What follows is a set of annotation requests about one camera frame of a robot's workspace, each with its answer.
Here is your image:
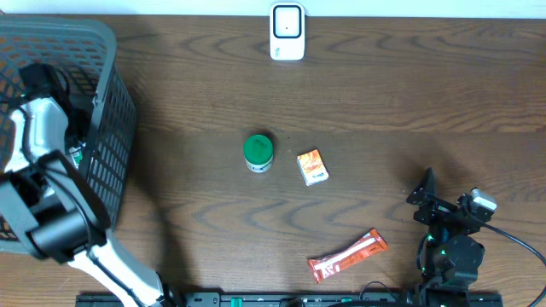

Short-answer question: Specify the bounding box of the red snack bar wrapper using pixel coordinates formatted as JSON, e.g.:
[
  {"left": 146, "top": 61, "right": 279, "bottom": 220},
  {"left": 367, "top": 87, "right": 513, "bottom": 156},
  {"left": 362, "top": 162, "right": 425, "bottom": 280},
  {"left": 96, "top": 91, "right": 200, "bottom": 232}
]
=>
[{"left": 307, "top": 229, "right": 389, "bottom": 284}]

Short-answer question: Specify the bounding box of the white green medicine box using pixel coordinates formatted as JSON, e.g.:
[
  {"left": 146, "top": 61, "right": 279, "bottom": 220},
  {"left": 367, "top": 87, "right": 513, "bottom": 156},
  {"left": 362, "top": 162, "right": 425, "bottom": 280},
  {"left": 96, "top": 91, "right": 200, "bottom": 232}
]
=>
[{"left": 68, "top": 142, "right": 85, "bottom": 169}]

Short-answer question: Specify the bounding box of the orange tissue pack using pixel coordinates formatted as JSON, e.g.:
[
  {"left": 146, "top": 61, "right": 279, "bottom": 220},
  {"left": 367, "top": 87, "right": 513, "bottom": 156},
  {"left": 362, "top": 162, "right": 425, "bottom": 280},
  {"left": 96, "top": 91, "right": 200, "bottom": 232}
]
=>
[{"left": 297, "top": 149, "right": 329, "bottom": 186}]

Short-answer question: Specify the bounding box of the green lid jar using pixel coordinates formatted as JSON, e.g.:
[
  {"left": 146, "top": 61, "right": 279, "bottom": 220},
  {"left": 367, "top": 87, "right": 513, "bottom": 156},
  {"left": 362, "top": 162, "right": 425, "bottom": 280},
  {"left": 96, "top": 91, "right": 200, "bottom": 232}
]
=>
[{"left": 243, "top": 134, "right": 274, "bottom": 173}]

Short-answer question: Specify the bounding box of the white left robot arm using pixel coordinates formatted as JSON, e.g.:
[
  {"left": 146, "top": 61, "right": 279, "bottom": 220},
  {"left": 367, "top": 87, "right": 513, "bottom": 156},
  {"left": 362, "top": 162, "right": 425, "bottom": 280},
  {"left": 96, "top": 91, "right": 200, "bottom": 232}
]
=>
[{"left": 1, "top": 63, "right": 183, "bottom": 306}]

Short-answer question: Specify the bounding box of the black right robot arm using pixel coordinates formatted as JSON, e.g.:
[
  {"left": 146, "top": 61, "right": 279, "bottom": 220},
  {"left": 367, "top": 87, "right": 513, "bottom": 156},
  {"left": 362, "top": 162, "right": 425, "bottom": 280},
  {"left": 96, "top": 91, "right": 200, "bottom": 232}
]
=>
[{"left": 406, "top": 168, "right": 497, "bottom": 306}]

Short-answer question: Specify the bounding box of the white barcode scanner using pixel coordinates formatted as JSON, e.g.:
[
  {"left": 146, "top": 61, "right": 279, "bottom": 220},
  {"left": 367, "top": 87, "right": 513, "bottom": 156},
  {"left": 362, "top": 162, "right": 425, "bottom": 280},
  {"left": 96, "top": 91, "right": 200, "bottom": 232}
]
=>
[{"left": 270, "top": 2, "right": 305, "bottom": 61}]

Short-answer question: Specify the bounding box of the grey plastic basket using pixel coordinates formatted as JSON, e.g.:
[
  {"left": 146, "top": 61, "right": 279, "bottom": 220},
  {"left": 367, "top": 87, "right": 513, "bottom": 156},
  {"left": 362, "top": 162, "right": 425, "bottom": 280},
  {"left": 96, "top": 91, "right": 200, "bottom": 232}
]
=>
[{"left": 0, "top": 14, "right": 137, "bottom": 257}]

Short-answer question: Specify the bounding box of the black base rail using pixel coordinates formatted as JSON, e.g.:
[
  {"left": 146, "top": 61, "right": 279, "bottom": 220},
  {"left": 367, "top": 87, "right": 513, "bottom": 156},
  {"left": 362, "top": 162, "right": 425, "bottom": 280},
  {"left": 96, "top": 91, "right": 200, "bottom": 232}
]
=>
[{"left": 75, "top": 291, "right": 503, "bottom": 307}]

